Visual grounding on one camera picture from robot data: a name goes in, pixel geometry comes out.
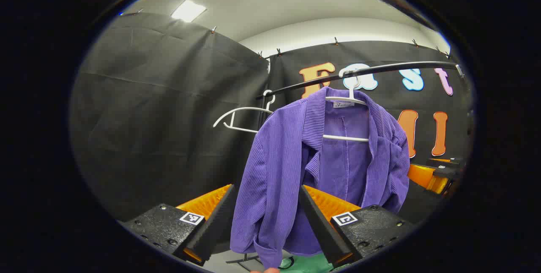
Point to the row of cloth clips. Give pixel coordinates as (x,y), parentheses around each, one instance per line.
(278,51)

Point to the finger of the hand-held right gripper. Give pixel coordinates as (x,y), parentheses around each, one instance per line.
(448,170)
(420,174)

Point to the green laundry hamper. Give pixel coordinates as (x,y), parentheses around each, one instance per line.
(308,264)

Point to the purple ribbed shirt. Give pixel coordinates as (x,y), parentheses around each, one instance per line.
(279,159)

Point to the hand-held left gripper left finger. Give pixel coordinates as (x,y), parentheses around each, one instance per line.
(215,226)

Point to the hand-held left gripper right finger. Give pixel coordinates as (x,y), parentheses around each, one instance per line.
(321,230)

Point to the ceiling light panel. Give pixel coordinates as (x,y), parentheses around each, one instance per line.
(188,10)

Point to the white plastic hanger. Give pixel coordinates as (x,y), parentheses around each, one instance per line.
(241,129)
(346,138)

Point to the black clothes rail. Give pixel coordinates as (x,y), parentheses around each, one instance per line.
(380,70)

